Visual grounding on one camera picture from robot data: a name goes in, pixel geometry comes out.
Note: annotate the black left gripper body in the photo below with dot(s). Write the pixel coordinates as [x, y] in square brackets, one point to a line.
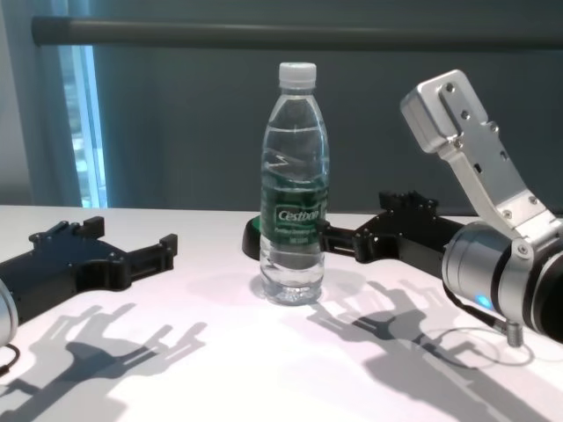
[53, 272]

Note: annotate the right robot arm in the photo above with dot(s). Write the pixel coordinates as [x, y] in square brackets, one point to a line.
[475, 268]

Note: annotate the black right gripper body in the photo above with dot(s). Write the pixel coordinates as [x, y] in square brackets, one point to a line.
[409, 237]

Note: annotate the narrow bright window strip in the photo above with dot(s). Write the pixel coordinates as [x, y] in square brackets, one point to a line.
[85, 123]

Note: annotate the clear Cestbon water bottle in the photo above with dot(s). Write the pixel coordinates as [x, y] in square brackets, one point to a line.
[292, 237]

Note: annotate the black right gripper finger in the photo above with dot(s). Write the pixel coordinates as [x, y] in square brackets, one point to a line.
[341, 242]
[404, 203]

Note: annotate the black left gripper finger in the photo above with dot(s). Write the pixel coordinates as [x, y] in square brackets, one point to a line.
[149, 264]
[92, 228]

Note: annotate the grey horizontal rail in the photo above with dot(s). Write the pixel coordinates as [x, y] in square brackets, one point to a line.
[220, 33]

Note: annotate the green YES button black base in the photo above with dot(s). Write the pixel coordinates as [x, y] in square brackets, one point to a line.
[251, 242]

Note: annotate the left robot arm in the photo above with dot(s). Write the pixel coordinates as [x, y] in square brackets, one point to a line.
[6, 312]

